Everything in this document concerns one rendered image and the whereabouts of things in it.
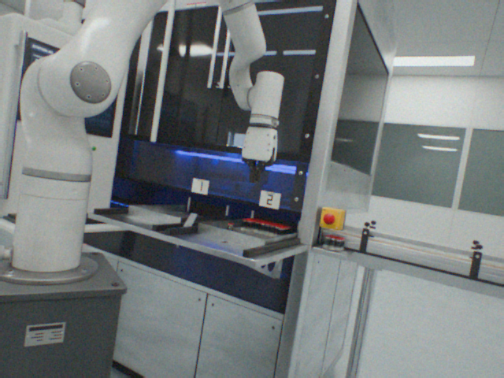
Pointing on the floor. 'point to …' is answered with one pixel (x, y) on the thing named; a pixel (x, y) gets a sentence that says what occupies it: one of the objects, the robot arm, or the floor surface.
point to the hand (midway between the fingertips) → (254, 176)
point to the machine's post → (316, 186)
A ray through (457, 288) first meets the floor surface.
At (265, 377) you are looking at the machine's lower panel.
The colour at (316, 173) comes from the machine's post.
